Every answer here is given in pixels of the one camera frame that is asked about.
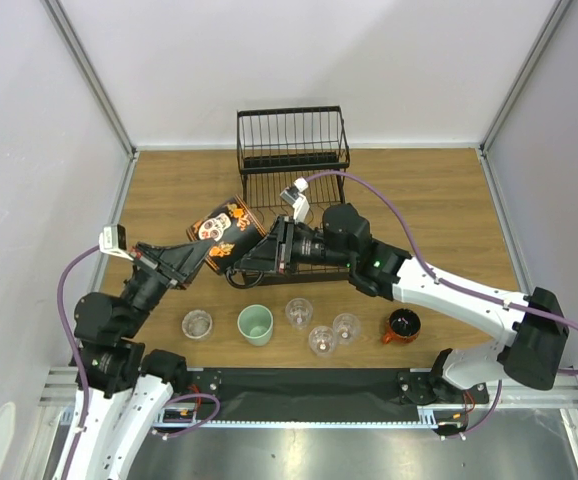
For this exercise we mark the pale green cup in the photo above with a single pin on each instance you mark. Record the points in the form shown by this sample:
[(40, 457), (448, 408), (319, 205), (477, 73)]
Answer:
[(255, 323)]

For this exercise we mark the short clear glass tumbler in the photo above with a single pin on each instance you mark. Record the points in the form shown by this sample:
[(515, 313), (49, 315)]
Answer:
[(197, 325)]

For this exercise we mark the left aluminium frame post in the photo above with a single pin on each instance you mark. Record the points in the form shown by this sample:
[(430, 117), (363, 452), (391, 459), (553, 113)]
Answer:
[(75, 47)]

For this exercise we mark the small orange black cup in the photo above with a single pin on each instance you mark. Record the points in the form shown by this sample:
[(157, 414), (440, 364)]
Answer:
[(403, 325)]

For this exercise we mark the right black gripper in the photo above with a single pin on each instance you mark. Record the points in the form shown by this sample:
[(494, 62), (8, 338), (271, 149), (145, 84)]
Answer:
[(287, 246)]

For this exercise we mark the grey slotted cable duct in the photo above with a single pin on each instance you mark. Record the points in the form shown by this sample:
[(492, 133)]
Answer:
[(392, 416)]

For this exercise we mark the black skull pattern mug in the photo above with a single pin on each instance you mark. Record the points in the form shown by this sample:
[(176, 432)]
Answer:
[(234, 230)]

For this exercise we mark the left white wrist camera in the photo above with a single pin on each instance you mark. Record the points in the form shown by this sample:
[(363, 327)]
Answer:
[(112, 241)]

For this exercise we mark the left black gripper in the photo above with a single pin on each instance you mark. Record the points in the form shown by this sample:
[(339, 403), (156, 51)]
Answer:
[(181, 262)]

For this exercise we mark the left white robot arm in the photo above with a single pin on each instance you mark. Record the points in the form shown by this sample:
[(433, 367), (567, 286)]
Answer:
[(121, 388)]

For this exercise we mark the aluminium frame post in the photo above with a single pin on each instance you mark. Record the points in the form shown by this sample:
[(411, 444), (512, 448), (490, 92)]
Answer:
[(75, 47), (539, 46)]

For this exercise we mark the clear stemless glass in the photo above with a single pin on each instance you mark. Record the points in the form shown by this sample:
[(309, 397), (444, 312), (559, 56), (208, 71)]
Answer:
[(347, 328), (322, 341), (299, 312)]

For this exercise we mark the right aluminium frame post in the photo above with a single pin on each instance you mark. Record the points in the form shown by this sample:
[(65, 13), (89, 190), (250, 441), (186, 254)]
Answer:
[(539, 46)]

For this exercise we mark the black wire dish rack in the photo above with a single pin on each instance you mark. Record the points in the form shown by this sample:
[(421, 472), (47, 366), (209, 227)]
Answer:
[(274, 148)]

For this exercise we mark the clear stemless glass front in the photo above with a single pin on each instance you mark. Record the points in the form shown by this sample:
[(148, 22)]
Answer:
[(322, 341)]

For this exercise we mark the clear stemless glass right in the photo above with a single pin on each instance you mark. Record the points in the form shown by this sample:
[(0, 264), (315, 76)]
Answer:
[(347, 328)]

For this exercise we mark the clear stemless glass back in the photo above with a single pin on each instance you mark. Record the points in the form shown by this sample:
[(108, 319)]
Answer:
[(299, 312)]

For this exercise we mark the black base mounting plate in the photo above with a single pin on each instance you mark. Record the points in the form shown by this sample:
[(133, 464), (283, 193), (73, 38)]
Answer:
[(282, 388)]

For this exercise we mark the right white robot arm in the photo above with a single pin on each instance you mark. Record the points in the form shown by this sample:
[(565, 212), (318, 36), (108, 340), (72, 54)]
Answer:
[(527, 342)]

